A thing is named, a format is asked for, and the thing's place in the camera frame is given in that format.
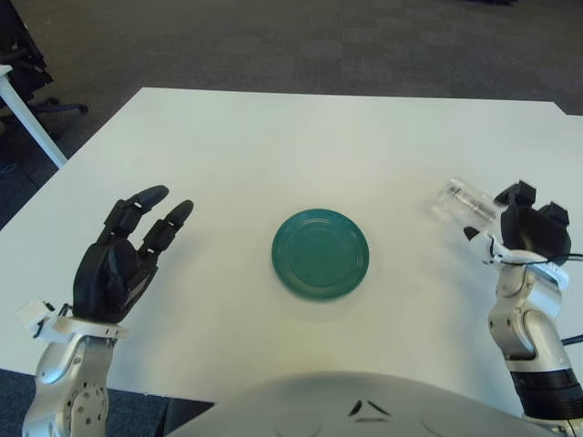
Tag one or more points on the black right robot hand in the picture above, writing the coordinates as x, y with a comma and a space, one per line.
533, 232

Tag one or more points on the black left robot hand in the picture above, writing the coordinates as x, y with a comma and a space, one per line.
105, 277

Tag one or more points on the clear plastic bottle blue cap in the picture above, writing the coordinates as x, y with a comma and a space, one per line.
464, 202

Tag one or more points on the green round plate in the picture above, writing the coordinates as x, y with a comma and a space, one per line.
321, 255

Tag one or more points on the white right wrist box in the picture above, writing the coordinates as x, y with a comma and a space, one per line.
480, 246

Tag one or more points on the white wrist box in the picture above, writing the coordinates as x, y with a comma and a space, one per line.
480, 246
34, 314

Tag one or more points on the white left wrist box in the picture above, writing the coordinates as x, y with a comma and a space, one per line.
34, 314

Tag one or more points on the white side table leg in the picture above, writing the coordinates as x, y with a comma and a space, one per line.
32, 120

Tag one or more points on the black office chair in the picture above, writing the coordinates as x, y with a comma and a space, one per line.
27, 59

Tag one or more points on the grey robot torso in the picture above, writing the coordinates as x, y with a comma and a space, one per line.
319, 405

